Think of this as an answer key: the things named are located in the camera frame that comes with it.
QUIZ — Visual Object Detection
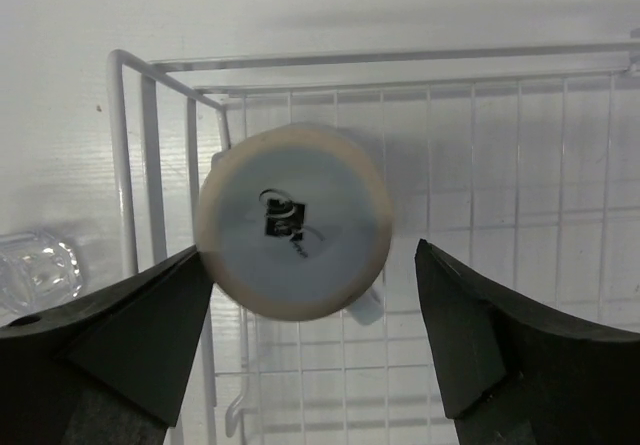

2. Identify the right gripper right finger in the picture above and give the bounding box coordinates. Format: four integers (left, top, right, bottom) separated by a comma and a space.
415, 241, 639, 444

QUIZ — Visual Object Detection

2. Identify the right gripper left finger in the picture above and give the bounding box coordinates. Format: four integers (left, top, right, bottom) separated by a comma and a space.
1, 247, 213, 444

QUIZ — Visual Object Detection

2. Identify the clear faceted glass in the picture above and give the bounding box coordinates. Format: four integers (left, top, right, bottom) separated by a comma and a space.
1, 231, 85, 315

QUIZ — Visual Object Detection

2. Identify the grey-blue ceramic cup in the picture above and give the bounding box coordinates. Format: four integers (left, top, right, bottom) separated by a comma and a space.
195, 123, 394, 325

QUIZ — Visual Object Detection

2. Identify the white wire dish rack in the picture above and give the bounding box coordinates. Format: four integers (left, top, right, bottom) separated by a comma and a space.
107, 32, 639, 444

